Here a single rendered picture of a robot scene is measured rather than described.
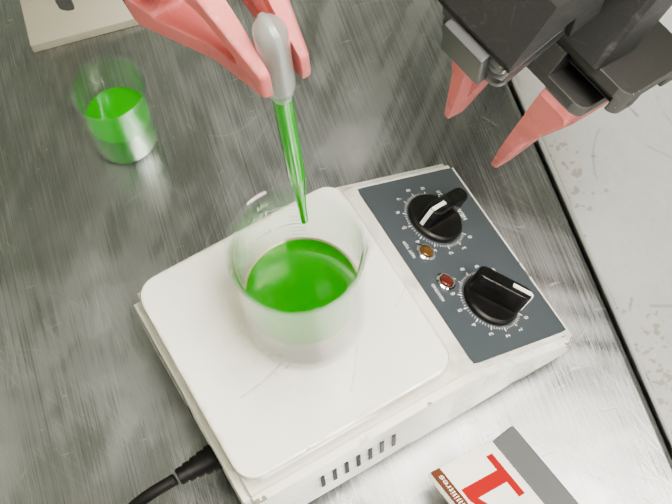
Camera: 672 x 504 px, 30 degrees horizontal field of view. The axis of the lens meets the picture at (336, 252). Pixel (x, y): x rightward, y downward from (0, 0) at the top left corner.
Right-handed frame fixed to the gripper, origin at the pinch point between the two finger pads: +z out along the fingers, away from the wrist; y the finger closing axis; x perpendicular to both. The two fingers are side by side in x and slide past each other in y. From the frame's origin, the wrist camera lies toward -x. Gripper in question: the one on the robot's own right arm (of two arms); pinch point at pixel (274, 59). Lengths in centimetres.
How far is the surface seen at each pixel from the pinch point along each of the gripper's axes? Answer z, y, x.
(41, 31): -28.2, -4.9, 31.1
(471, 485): 10.7, 2.3, 28.8
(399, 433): 6.8, 0.4, 27.2
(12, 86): -25.9, -8.1, 31.8
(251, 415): 3.4, -5.8, 22.8
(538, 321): 5.2, 10.1, 28.3
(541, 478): 11.9, 6.1, 31.4
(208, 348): -0.8, -6.0, 22.8
